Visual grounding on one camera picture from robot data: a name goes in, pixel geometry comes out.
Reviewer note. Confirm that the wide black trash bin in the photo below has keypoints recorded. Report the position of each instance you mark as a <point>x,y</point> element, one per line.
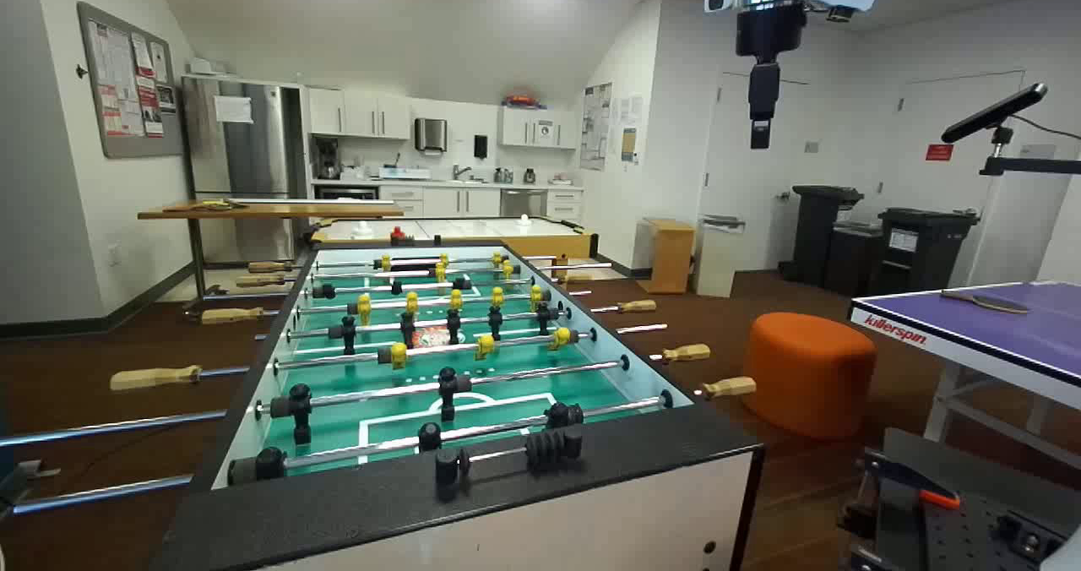
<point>922,250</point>

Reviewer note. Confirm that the paper towel dispenser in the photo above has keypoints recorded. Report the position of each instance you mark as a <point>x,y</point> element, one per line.
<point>431,134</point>

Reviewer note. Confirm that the wooden waste cabinet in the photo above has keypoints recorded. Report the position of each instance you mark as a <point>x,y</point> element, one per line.
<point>671,254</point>

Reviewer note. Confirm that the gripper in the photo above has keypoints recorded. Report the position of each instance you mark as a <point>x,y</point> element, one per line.
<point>770,30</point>

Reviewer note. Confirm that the wall socket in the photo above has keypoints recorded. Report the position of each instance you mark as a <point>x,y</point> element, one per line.
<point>114,255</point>

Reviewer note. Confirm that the steel refrigerator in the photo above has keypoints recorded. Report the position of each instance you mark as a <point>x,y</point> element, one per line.
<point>245,157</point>

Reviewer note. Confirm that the black soap dispenser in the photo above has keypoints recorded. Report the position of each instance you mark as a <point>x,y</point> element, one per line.
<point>480,146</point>

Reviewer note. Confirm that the white waste bin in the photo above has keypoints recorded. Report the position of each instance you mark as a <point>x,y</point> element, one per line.
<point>718,258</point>

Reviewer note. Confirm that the kitchen tap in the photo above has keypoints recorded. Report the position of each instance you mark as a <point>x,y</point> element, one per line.
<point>459,171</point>

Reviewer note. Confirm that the white wall cabinet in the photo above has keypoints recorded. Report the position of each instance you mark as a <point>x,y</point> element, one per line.
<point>359,113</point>
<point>540,128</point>

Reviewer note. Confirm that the foosball rod two black players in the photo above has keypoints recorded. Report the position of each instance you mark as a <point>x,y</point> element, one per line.
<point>372,394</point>

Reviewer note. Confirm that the small black trash bin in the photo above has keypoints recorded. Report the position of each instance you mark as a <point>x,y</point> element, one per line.
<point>851,258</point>

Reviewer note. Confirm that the camera on mount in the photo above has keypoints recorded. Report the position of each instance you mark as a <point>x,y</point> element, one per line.
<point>996,113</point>

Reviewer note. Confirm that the purple table tennis table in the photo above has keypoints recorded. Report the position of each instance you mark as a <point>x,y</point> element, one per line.
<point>1013,339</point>

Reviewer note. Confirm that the red air hockey mallet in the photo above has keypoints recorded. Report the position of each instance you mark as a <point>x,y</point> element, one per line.
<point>401,236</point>

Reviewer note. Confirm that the short rod with black grip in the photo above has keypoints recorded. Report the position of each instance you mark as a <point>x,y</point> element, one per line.
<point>553,450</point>

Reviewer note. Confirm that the tall black trash bin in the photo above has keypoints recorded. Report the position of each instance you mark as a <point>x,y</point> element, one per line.
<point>817,229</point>

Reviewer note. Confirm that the foosball rod three black players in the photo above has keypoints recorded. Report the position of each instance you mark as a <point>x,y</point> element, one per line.
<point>422,285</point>
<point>355,453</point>

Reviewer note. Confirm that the table tennis paddle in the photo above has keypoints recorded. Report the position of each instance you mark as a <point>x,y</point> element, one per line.
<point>984,301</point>

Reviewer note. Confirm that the clamp with orange trigger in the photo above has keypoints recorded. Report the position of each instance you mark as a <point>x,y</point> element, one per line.
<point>908,480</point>

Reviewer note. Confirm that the wooden high table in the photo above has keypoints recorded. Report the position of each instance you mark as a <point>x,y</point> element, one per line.
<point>270,211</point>

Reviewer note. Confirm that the kitchen counter with cabinets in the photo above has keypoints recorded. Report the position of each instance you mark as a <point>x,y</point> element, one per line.
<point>460,199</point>

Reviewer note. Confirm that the air hockey table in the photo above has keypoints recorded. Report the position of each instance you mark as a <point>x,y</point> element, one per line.
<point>473,231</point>

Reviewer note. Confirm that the orange pouf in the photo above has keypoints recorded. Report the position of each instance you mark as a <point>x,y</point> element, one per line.
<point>806,372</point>

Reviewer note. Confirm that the small wall notice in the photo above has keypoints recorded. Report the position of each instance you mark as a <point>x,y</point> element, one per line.
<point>629,144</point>

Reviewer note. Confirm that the wall poster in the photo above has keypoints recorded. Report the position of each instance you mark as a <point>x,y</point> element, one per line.
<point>595,127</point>

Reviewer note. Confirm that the foosball rod five yellow players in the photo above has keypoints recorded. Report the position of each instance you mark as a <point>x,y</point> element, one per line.
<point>388,302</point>

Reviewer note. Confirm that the coffee maker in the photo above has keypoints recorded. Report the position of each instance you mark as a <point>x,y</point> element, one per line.
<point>327,159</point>

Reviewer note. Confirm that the red wall sign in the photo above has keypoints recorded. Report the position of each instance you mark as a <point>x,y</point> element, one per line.
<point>939,152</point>

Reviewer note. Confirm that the foosball table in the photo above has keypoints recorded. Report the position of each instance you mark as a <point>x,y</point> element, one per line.
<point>473,503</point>

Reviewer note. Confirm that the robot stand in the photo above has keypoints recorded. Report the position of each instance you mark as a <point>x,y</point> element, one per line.
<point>971,529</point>

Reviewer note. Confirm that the bulletin board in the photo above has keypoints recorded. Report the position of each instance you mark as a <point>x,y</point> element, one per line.
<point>127,81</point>

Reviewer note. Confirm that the foosball rod five black players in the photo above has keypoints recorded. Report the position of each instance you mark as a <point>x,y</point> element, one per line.
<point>431,323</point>

